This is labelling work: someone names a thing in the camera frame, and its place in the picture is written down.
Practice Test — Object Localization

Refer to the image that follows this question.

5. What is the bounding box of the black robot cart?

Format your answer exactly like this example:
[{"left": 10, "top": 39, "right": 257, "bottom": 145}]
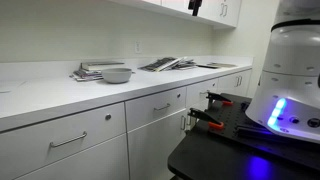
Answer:
[{"left": 167, "top": 93, "right": 320, "bottom": 180}]

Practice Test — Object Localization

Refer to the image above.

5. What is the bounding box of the drawer handle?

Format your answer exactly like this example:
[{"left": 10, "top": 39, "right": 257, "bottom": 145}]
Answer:
[
  {"left": 49, "top": 131, "right": 87, "bottom": 148},
  {"left": 153, "top": 103, "right": 171, "bottom": 111}
]

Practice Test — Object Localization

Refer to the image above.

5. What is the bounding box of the middle drawer handle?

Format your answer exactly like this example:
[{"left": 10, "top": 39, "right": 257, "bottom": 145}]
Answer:
[{"left": 153, "top": 103, "right": 171, "bottom": 111}]

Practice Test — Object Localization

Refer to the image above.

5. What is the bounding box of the near black orange clamp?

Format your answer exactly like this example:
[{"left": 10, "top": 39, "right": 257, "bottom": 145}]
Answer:
[{"left": 188, "top": 108, "right": 224, "bottom": 130}]

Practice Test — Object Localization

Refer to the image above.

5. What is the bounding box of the black orange clamp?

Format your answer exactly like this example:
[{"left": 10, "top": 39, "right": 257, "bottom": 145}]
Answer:
[
  {"left": 188, "top": 108, "right": 224, "bottom": 130},
  {"left": 207, "top": 92, "right": 233, "bottom": 106}
]

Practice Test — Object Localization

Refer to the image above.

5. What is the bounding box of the far black orange clamp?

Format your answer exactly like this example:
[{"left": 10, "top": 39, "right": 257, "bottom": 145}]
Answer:
[{"left": 207, "top": 92, "right": 233, "bottom": 106}]

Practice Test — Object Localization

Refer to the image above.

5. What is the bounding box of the left drawer lock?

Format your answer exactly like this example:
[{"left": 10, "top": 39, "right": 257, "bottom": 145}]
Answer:
[{"left": 105, "top": 114, "right": 112, "bottom": 121}]

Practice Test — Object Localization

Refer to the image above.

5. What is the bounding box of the left drawer handle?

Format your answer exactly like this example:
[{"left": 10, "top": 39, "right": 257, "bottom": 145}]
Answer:
[{"left": 49, "top": 131, "right": 87, "bottom": 148}]

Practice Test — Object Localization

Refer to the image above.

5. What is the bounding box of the white wall outlet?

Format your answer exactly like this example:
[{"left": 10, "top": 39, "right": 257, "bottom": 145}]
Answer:
[{"left": 134, "top": 41, "right": 142, "bottom": 54}]

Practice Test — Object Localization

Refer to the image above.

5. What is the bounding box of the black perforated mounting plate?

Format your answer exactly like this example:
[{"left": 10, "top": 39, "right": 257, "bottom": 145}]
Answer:
[{"left": 208, "top": 101, "right": 320, "bottom": 171}]

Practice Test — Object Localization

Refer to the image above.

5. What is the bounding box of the upper white wall cabinet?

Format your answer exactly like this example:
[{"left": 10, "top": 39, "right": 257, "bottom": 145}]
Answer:
[{"left": 111, "top": 0, "right": 242, "bottom": 29}]

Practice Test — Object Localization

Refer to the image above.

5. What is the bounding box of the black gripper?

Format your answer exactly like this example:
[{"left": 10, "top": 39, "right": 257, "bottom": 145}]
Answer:
[{"left": 188, "top": 0, "right": 202, "bottom": 16}]

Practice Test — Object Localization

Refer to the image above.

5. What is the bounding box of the grey bowl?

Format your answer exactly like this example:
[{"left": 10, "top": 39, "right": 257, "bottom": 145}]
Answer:
[{"left": 101, "top": 68, "right": 132, "bottom": 84}]

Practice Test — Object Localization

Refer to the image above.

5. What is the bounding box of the stack of books left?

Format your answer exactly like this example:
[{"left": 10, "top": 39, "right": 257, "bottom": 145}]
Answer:
[{"left": 70, "top": 61, "right": 122, "bottom": 82}]

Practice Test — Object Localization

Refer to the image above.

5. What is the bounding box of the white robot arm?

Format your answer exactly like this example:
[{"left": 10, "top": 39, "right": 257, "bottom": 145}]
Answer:
[{"left": 245, "top": 0, "right": 320, "bottom": 143}]

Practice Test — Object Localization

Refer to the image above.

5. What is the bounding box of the white lower cabinet unit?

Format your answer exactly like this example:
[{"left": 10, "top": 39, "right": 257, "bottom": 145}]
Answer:
[{"left": 0, "top": 68, "right": 251, "bottom": 180}]

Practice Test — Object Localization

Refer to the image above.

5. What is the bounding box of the fanned books pile centre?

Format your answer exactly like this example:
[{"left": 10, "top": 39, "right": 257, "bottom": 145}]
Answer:
[{"left": 140, "top": 57, "right": 196, "bottom": 72}]

